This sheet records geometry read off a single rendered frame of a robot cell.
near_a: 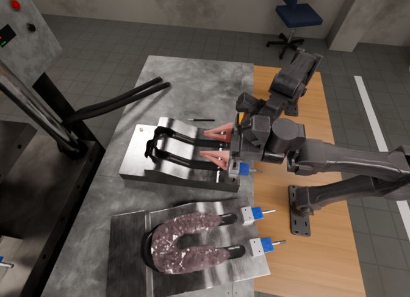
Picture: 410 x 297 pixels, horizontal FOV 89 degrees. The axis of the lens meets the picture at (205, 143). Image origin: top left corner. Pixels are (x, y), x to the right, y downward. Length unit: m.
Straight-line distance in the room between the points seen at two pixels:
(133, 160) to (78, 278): 0.45
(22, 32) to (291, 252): 1.29
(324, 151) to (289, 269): 0.49
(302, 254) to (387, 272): 1.19
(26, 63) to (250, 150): 0.92
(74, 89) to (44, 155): 1.69
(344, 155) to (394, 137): 2.14
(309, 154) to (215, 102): 0.75
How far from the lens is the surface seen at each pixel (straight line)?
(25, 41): 1.11
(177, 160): 0.85
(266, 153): 0.52
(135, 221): 0.79
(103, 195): 0.99
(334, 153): 0.57
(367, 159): 0.60
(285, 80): 0.65
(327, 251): 0.96
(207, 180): 0.83
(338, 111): 2.62
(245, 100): 0.67
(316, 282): 0.93
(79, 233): 0.98
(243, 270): 0.80
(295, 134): 0.47
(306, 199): 0.80
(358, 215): 2.07
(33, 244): 1.08
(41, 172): 1.21
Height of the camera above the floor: 1.65
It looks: 57 degrees down
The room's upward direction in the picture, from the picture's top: straight up
